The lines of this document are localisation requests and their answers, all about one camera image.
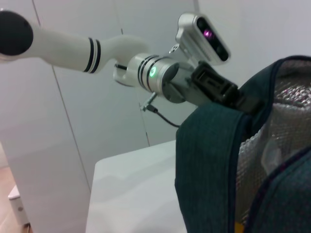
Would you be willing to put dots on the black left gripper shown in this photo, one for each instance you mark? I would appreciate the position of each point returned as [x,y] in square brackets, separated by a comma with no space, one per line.
[213,83]

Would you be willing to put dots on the dark teal insulated lunch bag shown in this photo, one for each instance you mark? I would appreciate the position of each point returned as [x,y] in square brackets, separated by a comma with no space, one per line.
[218,170]

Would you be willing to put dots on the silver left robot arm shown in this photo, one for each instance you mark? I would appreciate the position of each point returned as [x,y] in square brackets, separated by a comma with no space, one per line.
[73,52]

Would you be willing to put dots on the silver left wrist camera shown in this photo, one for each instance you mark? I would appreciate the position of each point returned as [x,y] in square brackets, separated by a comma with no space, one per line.
[204,38]

